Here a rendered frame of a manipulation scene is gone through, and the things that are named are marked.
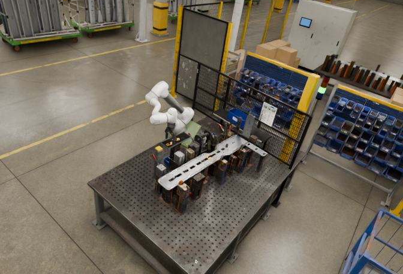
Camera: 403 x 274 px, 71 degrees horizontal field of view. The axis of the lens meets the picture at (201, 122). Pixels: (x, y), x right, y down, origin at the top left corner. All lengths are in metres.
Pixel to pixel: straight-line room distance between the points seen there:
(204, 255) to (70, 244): 1.68
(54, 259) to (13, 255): 0.44
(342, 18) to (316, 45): 1.01
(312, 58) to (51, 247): 8.53
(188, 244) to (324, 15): 8.05
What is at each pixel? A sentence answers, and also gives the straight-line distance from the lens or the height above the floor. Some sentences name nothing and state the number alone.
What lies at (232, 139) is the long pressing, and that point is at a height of 1.00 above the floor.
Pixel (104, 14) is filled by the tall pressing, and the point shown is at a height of 0.50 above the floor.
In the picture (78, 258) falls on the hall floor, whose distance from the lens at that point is 3.76.
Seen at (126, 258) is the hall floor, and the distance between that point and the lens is 3.68.
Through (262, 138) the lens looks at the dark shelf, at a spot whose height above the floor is 1.03.
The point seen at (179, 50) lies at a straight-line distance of 6.16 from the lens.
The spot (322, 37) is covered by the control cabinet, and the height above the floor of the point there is 1.14.
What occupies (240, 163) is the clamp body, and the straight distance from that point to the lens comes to 3.66.
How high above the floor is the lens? 3.14
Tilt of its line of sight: 33 degrees down
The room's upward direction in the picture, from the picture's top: 9 degrees clockwise
